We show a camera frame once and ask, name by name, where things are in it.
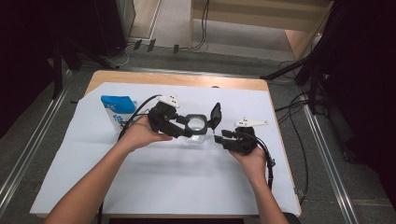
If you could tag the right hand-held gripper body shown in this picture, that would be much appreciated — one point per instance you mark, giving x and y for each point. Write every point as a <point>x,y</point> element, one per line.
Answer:
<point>244,141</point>

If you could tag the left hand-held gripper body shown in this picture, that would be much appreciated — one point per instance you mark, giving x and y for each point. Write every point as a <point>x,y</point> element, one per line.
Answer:
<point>162,119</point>

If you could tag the clear jar with black lid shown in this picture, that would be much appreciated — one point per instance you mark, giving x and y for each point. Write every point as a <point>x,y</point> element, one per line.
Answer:
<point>215,115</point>

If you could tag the blue white snack bag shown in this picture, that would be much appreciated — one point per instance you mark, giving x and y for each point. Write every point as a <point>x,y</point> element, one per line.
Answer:
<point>118,104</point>

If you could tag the person's right hand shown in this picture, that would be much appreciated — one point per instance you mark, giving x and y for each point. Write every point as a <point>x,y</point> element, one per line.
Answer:
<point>255,165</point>

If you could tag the person's left hand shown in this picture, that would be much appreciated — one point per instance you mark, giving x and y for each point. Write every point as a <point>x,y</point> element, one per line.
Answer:
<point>138,137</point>

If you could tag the wooden table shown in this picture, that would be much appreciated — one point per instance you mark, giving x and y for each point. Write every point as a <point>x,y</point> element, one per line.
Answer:
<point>186,80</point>

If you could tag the white paper sheet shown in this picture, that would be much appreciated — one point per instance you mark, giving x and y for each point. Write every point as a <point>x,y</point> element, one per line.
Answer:
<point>171,180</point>

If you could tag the small black plug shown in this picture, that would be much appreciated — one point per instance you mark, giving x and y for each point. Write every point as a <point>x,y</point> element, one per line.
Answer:
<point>138,44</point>
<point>151,45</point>
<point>176,49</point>

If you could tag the black tripod stand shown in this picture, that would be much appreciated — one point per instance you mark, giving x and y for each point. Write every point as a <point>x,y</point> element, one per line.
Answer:
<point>313,93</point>
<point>57,71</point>

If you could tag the black round object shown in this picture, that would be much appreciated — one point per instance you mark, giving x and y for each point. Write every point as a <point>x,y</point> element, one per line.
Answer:
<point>291,218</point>

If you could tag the dark cabinet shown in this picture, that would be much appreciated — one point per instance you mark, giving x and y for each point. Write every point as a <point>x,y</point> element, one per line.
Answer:
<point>126,15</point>

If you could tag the black curtain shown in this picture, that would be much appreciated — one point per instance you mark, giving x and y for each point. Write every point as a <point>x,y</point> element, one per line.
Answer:
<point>367,77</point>
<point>25,46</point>

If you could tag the metal floor rail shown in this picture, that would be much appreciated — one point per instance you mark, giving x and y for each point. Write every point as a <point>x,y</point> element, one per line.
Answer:
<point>35,143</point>
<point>331,171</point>

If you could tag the light wooden frame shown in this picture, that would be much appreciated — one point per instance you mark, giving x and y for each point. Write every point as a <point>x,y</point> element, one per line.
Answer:
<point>236,23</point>

